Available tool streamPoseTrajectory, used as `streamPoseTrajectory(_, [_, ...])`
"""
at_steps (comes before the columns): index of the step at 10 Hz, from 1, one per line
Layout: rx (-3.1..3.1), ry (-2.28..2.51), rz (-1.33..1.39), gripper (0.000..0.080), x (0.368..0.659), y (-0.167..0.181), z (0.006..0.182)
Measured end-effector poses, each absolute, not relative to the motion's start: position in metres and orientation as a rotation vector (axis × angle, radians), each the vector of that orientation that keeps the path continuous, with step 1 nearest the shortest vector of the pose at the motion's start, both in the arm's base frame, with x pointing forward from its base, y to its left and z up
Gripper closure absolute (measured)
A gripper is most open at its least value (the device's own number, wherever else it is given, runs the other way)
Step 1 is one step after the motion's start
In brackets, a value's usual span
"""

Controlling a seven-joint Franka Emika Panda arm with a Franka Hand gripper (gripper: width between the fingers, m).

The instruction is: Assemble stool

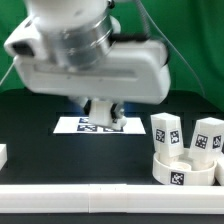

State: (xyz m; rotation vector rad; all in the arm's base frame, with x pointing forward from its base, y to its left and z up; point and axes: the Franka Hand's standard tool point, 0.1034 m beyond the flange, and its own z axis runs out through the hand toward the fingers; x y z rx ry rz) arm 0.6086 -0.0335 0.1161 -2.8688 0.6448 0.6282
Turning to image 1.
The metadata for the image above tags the white left fence bar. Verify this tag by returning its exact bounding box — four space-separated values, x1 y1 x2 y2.
0 144 7 170

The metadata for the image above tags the green backdrop curtain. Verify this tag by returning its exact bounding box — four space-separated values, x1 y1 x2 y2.
0 0 224 111

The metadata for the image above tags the white fence bar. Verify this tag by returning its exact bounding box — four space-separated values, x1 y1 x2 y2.
0 184 224 215
0 144 7 170
215 157 224 186

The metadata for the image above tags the white right fence bar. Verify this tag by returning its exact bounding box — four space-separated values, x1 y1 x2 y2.
215 157 224 186

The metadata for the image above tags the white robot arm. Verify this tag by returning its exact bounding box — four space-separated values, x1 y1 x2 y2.
4 0 171 126

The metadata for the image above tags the paper sheet with markers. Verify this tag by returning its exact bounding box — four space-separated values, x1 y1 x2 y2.
53 117 146 135

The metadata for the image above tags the white cable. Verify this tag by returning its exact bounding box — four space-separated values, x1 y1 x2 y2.
0 56 18 87

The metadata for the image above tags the white front fence bar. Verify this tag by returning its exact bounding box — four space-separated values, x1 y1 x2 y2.
0 184 224 215

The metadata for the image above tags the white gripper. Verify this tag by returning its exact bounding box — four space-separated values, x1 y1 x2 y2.
14 40 171 123

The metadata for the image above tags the round white stool seat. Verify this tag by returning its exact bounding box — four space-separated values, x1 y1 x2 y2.
152 149 217 186

